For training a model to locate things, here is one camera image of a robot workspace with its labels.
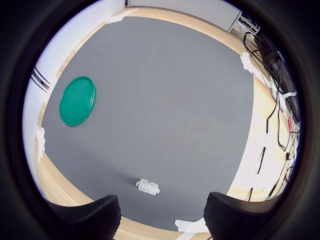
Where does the small white plastic terminal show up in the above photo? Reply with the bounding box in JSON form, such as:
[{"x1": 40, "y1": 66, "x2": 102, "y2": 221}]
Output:
[{"x1": 135, "y1": 178, "x2": 162, "y2": 197}]

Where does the round green lid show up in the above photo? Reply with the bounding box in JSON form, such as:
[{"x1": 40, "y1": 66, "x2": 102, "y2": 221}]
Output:
[{"x1": 58, "y1": 75, "x2": 97, "y2": 127}]

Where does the white masking tape piece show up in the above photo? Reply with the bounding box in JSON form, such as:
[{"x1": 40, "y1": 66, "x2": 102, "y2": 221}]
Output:
[
  {"x1": 174, "y1": 217, "x2": 210, "y2": 240},
  {"x1": 239, "y1": 53, "x2": 261, "y2": 76},
  {"x1": 35, "y1": 126, "x2": 47, "y2": 161},
  {"x1": 106, "y1": 8, "x2": 140, "y2": 25}
]

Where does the white partition panel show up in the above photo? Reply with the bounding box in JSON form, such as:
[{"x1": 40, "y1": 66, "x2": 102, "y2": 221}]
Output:
[
  {"x1": 32, "y1": 0, "x2": 126, "y2": 86},
  {"x1": 22, "y1": 82, "x2": 51, "y2": 176}
]

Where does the dark grey mat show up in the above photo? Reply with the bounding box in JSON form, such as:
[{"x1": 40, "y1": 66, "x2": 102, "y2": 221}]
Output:
[{"x1": 41, "y1": 16, "x2": 255, "y2": 232}]

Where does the black electronics box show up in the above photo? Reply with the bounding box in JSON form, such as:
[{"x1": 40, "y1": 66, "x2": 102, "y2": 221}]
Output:
[{"x1": 254, "y1": 32, "x2": 285, "y2": 72}]

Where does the long black camera cable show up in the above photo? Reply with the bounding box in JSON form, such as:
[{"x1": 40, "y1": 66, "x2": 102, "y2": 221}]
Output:
[{"x1": 249, "y1": 72, "x2": 283, "y2": 202}]

